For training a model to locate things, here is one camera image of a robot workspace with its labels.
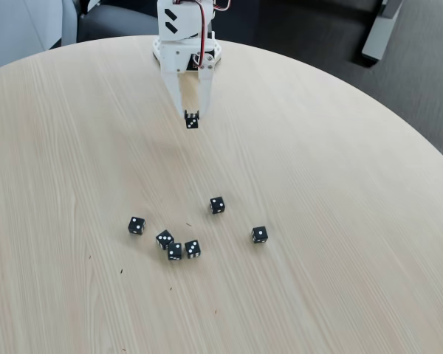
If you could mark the black die with six face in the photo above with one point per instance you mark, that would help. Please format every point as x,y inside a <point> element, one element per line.
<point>192,120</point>

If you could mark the black chair seat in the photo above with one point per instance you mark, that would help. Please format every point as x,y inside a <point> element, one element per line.
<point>114,24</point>

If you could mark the black die showing two pips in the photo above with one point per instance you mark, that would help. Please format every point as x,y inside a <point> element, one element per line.
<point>217,205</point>
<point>175,251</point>

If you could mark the black die showing one pip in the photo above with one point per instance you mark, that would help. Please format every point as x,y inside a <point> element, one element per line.
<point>259,234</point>
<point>136,225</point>

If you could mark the black die showing three pips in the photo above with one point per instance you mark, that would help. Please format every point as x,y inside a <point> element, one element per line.
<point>192,249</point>
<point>164,239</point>

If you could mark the white cabinet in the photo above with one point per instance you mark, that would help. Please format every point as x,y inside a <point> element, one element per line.
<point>14,29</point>

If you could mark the grey desk leg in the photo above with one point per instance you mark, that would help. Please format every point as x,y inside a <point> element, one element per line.
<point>378,33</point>

